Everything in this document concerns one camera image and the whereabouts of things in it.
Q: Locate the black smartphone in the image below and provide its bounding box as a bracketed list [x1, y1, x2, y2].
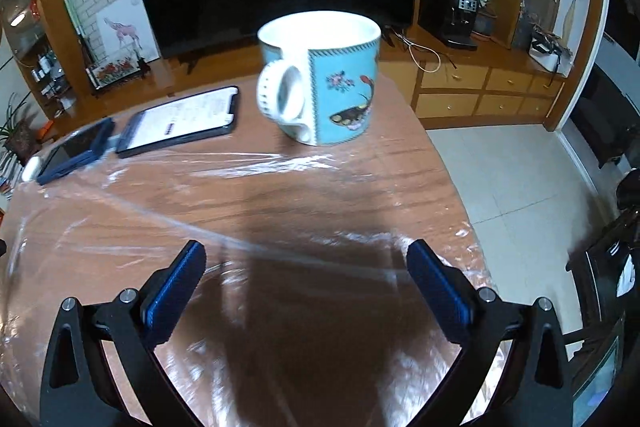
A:
[115, 86, 240, 158]

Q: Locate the white charging cable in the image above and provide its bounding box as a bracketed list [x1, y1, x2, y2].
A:
[382, 24, 459, 80]

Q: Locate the black coffee machine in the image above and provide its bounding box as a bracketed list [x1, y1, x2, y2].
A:
[418, 0, 480, 51]

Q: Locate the clear plastic table cover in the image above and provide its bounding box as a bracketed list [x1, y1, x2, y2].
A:
[1, 150, 490, 426]

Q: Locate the white earbuds case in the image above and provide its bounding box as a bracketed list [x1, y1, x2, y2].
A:
[21, 155, 42, 182]

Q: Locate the teal patterned mug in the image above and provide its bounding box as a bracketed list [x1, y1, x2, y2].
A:
[256, 11, 381, 146]

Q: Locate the framed deer painting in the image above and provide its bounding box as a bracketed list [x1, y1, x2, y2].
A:
[87, 0, 160, 91]

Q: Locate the wooden tv cabinet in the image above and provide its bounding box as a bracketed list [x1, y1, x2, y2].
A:
[51, 28, 577, 136]

